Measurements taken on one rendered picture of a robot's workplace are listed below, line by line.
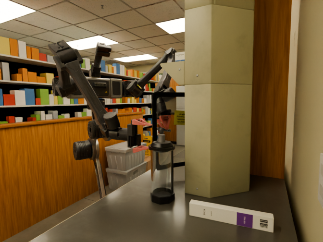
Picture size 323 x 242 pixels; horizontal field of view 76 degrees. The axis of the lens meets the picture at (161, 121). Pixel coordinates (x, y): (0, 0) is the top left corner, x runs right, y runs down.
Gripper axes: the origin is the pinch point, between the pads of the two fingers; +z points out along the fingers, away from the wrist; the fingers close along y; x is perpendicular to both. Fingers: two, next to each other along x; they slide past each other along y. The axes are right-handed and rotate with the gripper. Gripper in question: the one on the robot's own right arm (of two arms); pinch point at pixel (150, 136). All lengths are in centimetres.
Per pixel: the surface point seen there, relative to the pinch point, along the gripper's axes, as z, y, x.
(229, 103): 29.1, 13.8, 15.1
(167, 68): 3.6, 28.7, 8.9
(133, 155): -135, -71, 186
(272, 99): 45, 16, 46
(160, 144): 6.7, -1.9, -3.5
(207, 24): 20.6, 44.2, 8.8
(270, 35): 43, 47, 46
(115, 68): -234, 78, 266
